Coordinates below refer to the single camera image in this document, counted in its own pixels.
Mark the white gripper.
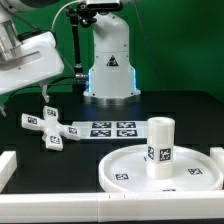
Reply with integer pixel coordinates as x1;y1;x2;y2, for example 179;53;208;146
0;32;64;117

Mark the white cross-shaped table base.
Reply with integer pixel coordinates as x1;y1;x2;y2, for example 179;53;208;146
21;106;81;151

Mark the white round table top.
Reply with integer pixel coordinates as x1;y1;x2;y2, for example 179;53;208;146
98;144;224;192

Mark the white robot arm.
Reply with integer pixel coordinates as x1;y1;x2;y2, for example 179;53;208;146
0;0;140;103

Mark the white left fence block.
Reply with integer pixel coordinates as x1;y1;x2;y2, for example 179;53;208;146
0;151;17;193

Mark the white fence block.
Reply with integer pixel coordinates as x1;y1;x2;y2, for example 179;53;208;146
0;151;17;193
210;147;224;178

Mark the white marker sheet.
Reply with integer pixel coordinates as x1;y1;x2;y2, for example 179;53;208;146
72;121;147;139

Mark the white right fence block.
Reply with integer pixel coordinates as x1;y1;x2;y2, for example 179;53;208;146
210;147;224;178

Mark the white front fence bar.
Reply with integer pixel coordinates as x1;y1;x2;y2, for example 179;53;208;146
0;190;224;223

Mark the grey curved cable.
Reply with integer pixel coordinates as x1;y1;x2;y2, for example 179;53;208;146
50;0;81;75

